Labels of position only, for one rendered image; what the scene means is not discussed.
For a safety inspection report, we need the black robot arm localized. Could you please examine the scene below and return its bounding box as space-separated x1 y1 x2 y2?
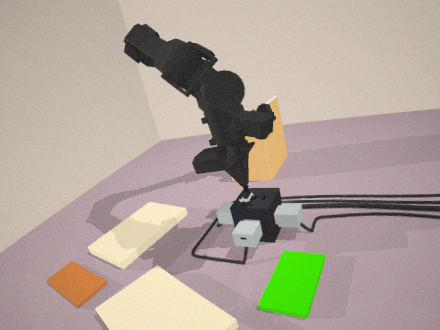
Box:
123 23 276 140

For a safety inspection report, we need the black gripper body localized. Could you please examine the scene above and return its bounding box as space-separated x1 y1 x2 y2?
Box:
192 109 248 174

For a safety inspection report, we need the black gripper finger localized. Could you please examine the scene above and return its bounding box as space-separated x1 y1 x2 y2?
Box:
240 142 255 184
225 151 247 187

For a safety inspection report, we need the orange flat square pad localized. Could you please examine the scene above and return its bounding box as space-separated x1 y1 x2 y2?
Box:
47 261 108 308

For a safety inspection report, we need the green flat rectangular slab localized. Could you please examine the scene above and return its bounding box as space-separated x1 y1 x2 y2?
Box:
258 251 326 318

